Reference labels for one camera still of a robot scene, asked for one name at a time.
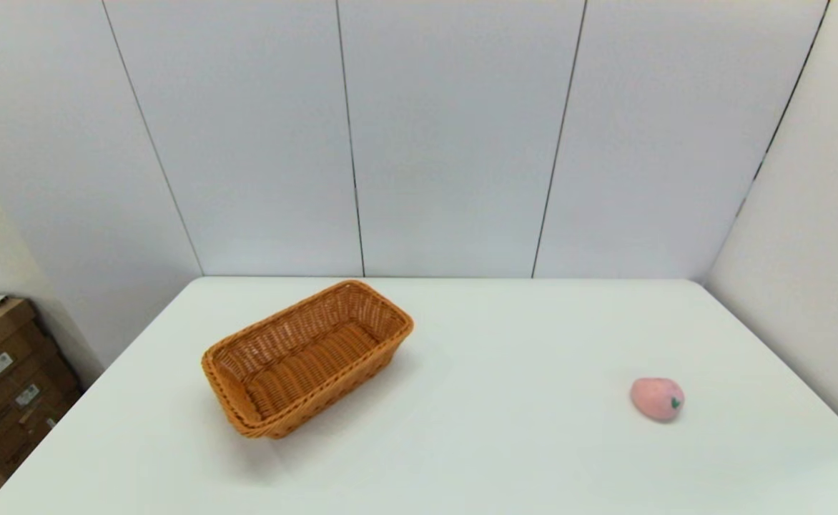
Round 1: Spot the orange woven wicker basket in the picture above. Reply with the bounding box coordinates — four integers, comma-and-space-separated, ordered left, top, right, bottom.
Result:
201, 279, 415, 439

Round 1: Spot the pink toy peach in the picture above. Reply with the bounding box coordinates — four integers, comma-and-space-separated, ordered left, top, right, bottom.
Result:
630, 377, 685, 423

